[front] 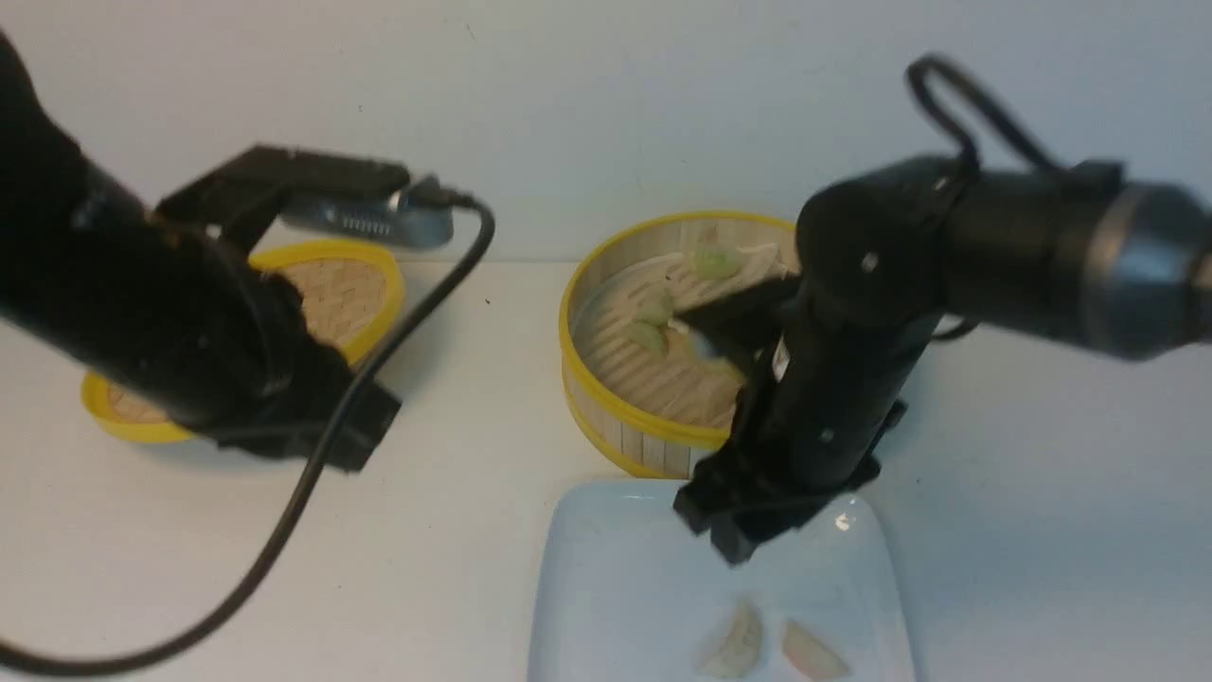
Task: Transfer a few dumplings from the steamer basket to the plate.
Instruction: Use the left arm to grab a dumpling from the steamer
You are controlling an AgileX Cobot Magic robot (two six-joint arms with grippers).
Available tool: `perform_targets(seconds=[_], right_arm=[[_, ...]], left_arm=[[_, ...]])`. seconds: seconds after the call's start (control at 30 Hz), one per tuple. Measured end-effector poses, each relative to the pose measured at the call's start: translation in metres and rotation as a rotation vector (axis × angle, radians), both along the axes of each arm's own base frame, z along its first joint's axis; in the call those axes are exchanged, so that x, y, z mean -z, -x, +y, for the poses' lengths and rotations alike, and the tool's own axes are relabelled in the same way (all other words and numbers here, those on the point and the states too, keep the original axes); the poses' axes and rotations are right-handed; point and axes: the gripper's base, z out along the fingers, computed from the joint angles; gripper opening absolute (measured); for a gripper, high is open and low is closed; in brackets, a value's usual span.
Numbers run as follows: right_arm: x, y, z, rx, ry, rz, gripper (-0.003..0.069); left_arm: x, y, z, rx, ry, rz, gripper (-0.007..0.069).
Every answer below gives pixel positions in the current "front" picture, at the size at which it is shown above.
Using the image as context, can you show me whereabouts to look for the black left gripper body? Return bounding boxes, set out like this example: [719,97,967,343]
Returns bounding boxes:
[208,322,401,472]

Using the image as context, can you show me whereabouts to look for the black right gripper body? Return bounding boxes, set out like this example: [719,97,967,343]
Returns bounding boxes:
[671,399,908,568]

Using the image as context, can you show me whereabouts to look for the white green dumpling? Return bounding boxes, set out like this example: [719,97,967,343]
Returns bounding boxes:
[694,597,765,681]

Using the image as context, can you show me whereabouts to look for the pink dumpling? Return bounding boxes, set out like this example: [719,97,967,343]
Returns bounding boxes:
[782,619,851,681]

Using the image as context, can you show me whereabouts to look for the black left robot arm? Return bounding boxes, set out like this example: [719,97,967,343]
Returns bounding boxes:
[1,39,410,458]

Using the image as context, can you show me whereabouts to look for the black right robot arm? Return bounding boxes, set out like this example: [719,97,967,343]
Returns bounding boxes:
[671,157,1210,564]

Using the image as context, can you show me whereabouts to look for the white square plate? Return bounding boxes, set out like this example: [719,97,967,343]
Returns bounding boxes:
[527,478,917,681]

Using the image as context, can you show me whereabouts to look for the white steamer liner cloth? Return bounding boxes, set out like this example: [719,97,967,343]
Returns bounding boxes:
[570,242,799,428]

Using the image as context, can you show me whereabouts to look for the woven bamboo steamer lid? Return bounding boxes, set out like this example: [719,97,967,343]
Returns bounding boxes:
[80,239,405,445]

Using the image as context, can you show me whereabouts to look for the bamboo steamer basket yellow rim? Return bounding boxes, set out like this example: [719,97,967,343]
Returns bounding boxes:
[558,211,799,478]

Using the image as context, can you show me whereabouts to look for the green dumpling left lower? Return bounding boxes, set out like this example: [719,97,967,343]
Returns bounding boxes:
[627,322,669,359]

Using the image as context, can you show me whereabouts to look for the green dumpling far left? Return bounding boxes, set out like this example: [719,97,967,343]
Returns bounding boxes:
[635,290,675,327]

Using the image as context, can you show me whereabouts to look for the green dumpling back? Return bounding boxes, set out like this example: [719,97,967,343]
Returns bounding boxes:
[691,243,747,281]

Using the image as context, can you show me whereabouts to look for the black left camera cable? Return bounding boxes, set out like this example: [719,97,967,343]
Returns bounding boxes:
[0,180,497,677]

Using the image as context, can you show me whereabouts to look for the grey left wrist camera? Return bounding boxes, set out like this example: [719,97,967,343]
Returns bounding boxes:
[156,145,455,252]

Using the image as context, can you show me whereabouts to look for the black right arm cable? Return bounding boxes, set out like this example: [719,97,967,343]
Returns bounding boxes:
[905,55,1067,176]

